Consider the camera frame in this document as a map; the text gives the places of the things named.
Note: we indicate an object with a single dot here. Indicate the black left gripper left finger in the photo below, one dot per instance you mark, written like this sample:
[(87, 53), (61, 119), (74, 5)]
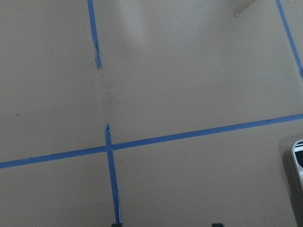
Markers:
[(116, 225)]

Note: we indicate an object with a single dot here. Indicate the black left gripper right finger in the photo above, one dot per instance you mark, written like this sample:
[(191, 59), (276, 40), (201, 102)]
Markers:
[(217, 225)]

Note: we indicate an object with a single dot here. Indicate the silver digital kitchen scale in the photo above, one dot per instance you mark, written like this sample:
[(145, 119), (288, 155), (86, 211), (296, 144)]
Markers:
[(297, 189)]

